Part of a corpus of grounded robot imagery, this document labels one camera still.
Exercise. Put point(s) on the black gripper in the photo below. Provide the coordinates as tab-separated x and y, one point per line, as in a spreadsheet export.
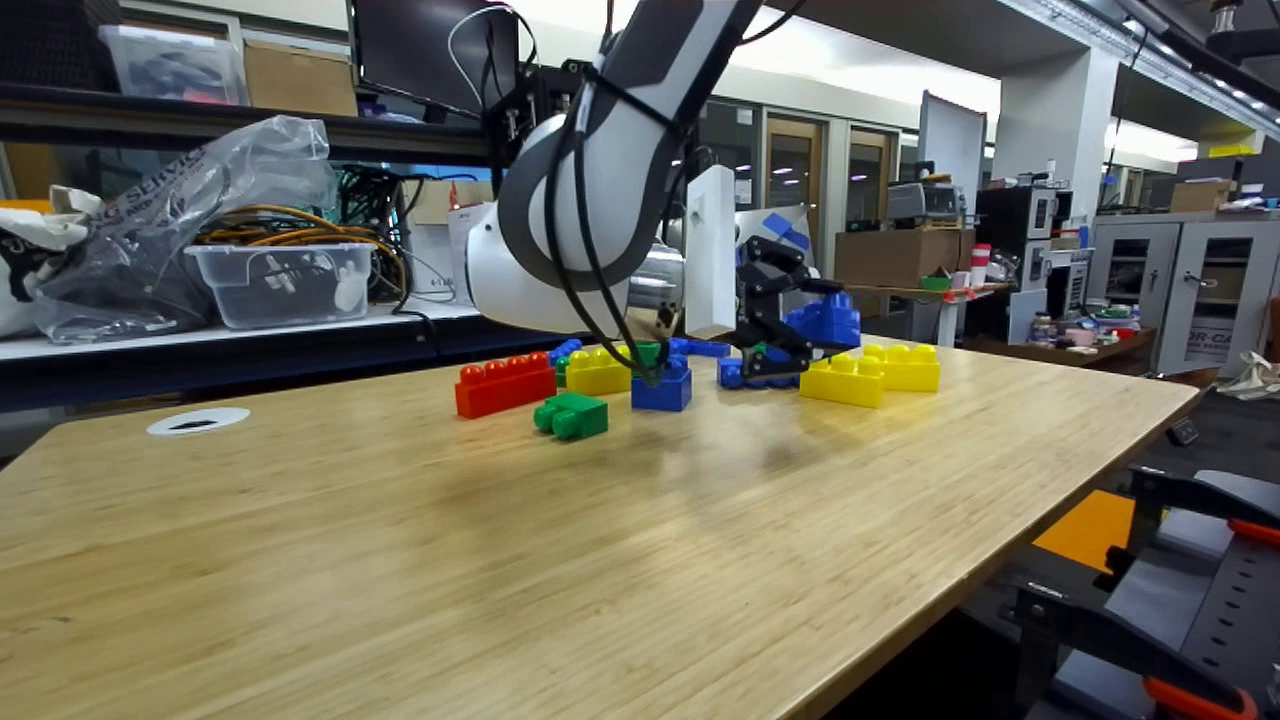
765	285

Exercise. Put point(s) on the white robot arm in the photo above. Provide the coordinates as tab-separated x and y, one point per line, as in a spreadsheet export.
600	203

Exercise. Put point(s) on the yellow four-stud block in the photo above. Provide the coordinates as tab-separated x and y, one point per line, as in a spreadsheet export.
841	384
915	367

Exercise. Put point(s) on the blue wide eight-stud block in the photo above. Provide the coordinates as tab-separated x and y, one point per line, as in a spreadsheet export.
729	373

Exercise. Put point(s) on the blue building block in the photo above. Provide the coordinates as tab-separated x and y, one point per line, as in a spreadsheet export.
701	349

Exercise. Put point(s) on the blue two-stud block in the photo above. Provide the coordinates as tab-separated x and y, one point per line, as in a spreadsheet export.
662	390

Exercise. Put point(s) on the green two-stud block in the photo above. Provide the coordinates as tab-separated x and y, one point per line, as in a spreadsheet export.
650	353

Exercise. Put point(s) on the yellow building block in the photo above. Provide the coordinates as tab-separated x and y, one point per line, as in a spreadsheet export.
600	373

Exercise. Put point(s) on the small green block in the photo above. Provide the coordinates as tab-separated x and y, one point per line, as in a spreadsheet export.
574	422

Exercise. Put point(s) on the red building block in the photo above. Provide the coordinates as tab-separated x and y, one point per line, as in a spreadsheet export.
505	384

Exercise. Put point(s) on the blue tape strip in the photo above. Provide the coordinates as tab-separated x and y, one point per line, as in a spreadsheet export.
786	234

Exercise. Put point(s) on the brown cardboard box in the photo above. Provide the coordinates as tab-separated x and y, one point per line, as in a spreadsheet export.
904	260
303	83
1200	197

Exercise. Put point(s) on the orange floor mat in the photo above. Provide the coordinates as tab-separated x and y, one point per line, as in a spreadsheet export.
1085	534

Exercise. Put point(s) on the grey cabinet with doors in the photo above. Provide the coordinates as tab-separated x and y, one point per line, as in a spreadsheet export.
1193	303

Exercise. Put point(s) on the white workbench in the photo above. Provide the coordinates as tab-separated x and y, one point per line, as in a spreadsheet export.
333	324

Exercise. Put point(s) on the black monitor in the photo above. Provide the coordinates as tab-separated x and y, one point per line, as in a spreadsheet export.
421	54

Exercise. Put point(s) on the yellow box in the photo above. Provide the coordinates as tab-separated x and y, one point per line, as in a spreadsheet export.
1234	144

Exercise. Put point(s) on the grey and black equipment cart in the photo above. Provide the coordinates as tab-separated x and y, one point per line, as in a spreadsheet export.
1200	603

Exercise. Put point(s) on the clear plastic storage bin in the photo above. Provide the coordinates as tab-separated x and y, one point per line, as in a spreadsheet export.
281	285

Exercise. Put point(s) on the white round table grommet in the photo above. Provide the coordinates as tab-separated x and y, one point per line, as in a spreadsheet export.
226	422

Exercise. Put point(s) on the clear plastic bag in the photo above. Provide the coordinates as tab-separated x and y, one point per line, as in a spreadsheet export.
161	215

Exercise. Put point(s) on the clear plastic tub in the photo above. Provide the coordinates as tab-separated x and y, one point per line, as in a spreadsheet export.
173	64

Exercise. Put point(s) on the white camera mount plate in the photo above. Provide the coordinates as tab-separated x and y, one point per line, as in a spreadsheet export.
711	254

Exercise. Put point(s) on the black wall shelf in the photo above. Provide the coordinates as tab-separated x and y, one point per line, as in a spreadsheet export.
132	121

